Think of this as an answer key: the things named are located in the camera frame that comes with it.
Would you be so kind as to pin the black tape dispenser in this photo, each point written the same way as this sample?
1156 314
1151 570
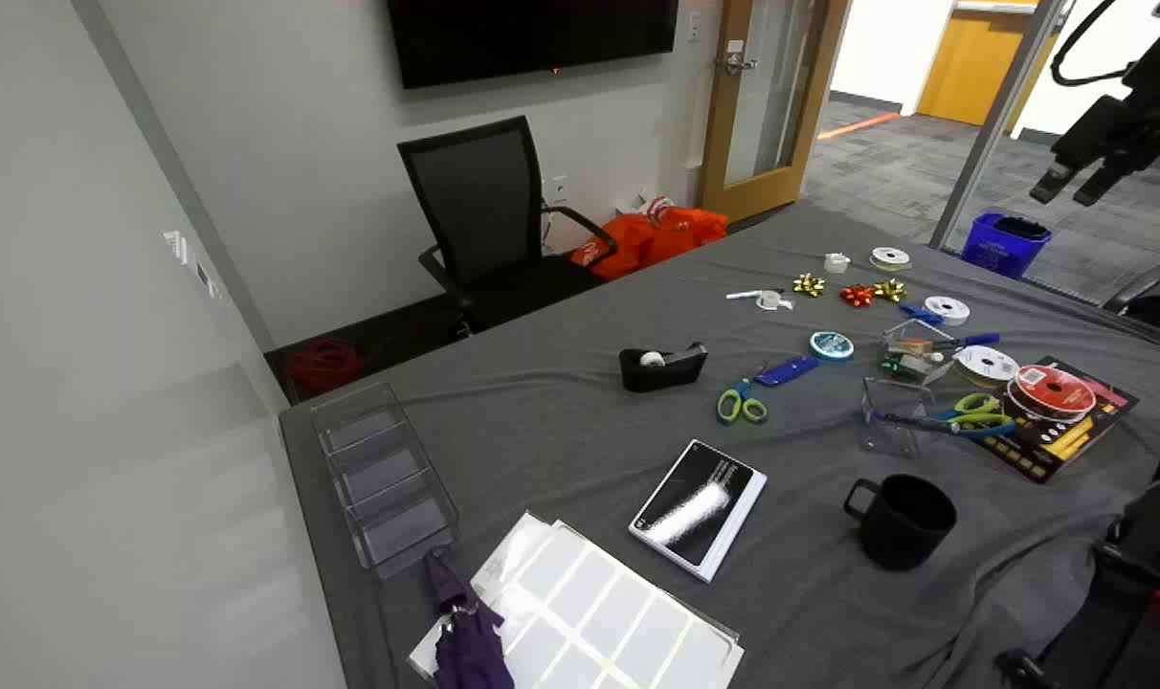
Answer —
651 368

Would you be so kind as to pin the black wall television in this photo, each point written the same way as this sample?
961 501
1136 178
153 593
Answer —
471 41

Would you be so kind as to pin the large white tape roll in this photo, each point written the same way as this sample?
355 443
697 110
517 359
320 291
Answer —
987 360

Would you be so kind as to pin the wooden glass door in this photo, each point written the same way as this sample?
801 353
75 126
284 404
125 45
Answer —
772 78

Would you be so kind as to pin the clear plastic organizer tray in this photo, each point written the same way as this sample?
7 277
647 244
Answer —
379 480

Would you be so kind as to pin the white disc tape roll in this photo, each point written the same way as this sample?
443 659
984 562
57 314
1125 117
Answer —
889 257

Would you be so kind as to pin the black yellow booklet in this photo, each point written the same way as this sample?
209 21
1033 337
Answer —
1039 451

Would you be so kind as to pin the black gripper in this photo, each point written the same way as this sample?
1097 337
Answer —
1113 140

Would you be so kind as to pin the transparent pen holder right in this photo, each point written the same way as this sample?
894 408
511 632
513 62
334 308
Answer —
917 351

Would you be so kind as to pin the orange plastic bag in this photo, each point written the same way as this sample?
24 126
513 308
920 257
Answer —
647 238

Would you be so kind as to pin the grey table cloth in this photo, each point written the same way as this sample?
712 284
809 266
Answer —
532 419

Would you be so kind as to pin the black equipment bottom right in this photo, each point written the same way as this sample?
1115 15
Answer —
1115 637

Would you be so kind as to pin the small white tape roll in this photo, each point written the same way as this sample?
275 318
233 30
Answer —
837 261

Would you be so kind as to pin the white label sheets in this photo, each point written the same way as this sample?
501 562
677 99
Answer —
574 618

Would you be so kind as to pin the black mug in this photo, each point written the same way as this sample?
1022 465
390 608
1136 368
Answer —
902 520

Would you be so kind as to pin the yellow green gift bow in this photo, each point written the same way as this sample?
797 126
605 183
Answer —
889 290

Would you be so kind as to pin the red object under chair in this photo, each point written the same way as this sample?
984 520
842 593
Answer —
323 365

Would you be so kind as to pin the light blue tape roll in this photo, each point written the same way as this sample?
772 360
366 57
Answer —
831 348

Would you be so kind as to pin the white blue tape roll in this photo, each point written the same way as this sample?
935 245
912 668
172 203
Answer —
948 308

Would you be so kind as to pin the red cable spool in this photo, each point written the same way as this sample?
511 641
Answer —
1050 392

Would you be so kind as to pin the transparent pen holder front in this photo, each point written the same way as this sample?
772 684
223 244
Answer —
894 419

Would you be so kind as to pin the green handled scissors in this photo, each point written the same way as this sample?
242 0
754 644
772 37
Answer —
739 404

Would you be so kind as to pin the white crumpled plastic piece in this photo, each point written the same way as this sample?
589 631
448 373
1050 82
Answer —
763 302

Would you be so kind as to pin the black white tablet box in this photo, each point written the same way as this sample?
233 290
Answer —
697 506

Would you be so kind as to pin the transparent pen holder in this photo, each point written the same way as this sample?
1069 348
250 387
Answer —
917 351
894 419

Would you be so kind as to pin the purple glove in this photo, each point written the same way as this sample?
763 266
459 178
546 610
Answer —
467 650

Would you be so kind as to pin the black mesh office chair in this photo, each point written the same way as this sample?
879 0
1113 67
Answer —
485 201

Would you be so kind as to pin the blue pen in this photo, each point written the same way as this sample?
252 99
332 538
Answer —
948 330

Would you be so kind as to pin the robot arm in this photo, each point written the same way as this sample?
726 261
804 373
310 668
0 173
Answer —
1141 78

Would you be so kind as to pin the red gift bow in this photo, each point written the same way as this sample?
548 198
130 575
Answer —
859 295

